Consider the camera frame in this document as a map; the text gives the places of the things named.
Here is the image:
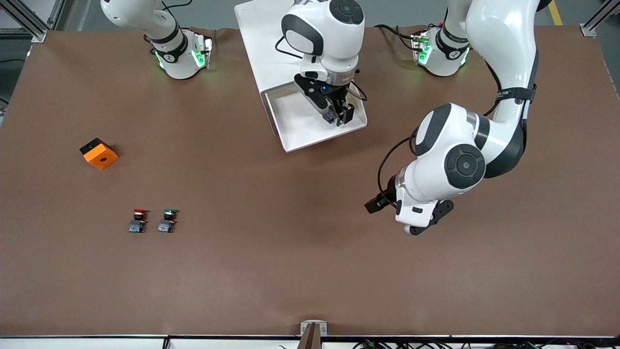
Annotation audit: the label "red push button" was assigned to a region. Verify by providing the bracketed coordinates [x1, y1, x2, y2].
[128, 208, 149, 234]

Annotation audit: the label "aluminium frame profile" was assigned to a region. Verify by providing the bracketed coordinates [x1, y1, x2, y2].
[580, 0, 620, 38]
[0, 0, 67, 43]

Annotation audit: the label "white table edge rail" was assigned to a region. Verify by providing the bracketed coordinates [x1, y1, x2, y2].
[0, 334, 620, 349]

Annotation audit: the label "orange black button box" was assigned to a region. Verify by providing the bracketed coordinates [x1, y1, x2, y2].
[79, 138, 119, 170]

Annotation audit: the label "black base cable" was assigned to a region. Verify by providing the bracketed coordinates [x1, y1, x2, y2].
[374, 23, 417, 50]

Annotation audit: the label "grey metal bracket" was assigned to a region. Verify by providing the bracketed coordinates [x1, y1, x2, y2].
[300, 320, 328, 336]

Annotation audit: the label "tangled cables below table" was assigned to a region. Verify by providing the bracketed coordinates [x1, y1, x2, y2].
[354, 339, 620, 349]

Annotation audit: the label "brown bar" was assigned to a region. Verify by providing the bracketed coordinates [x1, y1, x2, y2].
[297, 324, 323, 349]

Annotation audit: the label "green push button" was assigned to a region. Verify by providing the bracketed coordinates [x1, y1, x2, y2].
[157, 208, 178, 234]

